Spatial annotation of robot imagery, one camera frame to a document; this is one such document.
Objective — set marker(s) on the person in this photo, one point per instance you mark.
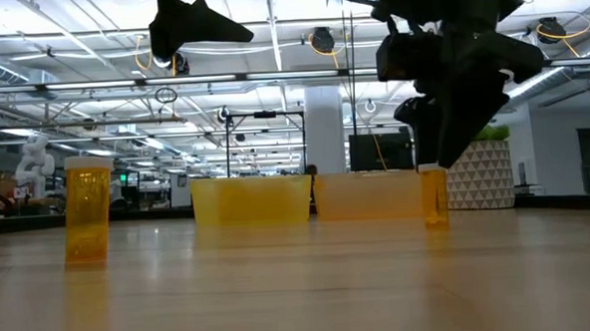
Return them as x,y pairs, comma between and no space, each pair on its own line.
311,170

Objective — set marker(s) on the yellow translucent plastic bin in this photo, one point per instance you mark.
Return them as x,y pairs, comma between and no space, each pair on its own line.
266,196

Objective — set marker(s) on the black monitor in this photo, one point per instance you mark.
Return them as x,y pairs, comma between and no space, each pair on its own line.
374,152

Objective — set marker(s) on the black aluminium table frame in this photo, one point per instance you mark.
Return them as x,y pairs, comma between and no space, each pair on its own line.
142,217

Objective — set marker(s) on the green exit sign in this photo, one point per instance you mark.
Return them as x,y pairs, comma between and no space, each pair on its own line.
123,178

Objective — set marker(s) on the medium orange pill bottle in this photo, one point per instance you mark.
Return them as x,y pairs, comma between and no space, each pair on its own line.
87,214

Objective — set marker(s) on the slim orange pill bottle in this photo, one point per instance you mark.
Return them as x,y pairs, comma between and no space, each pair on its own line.
434,199

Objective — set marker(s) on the black metal rig stand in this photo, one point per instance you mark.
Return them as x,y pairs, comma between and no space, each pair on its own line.
264,114

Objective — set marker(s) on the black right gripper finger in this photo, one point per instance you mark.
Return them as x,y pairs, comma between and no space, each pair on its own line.
467,113
423,130

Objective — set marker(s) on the long ceiling light strip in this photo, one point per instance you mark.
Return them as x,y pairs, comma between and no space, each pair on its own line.
291,74
363,71
92,84
191,79

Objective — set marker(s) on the orange translucent plastic bin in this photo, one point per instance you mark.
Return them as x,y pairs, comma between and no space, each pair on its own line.
366,195

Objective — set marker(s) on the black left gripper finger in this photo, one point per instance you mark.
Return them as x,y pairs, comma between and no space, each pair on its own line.
194,27

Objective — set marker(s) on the succulent in white patterned pot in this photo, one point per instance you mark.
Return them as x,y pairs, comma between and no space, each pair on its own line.
485,182

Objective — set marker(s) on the white square column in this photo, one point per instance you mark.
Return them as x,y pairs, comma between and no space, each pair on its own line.
324,129

